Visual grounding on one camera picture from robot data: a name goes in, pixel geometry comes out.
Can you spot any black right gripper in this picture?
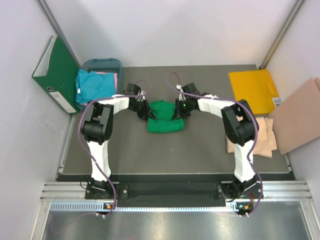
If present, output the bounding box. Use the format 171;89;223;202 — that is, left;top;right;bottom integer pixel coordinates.
173;99;192;122

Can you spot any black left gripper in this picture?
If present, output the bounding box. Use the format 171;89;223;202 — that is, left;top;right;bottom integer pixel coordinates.
129;98;157;122

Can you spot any green t shirt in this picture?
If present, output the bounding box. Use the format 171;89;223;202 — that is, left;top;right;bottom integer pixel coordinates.
147;100;185;134

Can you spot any beige t shirt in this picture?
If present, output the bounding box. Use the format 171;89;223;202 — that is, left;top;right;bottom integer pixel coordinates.
226;116;278;159

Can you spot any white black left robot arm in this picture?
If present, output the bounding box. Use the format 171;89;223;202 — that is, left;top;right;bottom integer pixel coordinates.
78;83;156;199

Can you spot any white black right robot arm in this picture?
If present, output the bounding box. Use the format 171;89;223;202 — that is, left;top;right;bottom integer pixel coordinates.
172;83;259;202

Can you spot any pink t shirt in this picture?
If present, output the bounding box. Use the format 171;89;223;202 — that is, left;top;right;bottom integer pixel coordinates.
81;71;119;108

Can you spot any teal plastic bin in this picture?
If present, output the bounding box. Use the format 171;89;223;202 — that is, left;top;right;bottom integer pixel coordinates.
75;58;123;110

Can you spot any blue t shirt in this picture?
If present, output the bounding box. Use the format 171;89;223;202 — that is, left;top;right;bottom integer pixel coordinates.
75;69;118;105

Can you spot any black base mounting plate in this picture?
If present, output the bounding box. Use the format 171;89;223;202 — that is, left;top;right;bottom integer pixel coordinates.
85;181;263;203

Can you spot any yellow folder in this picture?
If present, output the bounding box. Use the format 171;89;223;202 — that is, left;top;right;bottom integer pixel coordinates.
228;69;281;115

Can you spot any green lever arch binder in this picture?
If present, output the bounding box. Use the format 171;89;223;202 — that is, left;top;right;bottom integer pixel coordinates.
32;35;79;114

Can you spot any brown cardboard sheet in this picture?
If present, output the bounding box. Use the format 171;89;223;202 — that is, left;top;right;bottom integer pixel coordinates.
268;77;320;155

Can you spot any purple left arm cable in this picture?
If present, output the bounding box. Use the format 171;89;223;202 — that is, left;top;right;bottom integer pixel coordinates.
77;79;153;220

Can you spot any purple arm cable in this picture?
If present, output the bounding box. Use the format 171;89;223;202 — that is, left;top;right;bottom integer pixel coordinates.
77;79;153;220
166;71;263;217

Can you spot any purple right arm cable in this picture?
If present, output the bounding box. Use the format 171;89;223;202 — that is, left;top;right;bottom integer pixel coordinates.
166;71;263;217

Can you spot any grey slotted cable duct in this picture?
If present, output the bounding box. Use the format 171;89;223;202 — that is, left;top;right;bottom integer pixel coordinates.
50;201;250;214

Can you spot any aluminium frame rail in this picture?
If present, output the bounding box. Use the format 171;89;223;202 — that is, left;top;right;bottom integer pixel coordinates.
40;180;312;202

